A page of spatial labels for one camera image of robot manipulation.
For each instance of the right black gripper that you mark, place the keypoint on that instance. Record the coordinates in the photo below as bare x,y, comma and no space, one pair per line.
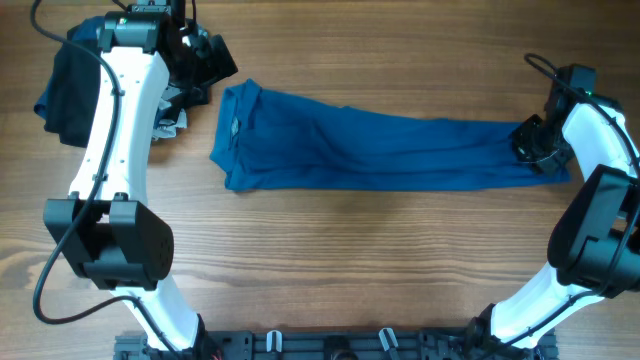
551,165

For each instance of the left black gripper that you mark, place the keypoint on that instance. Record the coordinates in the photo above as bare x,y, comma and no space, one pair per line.
213,68

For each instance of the blue polo shirt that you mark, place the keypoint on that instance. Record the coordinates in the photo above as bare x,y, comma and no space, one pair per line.
267,139

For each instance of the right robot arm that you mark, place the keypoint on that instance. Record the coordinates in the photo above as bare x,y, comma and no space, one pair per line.
593,251

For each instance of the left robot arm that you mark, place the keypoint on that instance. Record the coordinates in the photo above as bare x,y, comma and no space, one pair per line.
103,228

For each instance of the navy blue folded garment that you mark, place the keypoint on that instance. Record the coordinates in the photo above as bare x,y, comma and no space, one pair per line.
87,30

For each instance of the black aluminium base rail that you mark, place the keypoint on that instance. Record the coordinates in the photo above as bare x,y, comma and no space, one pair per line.
427,344

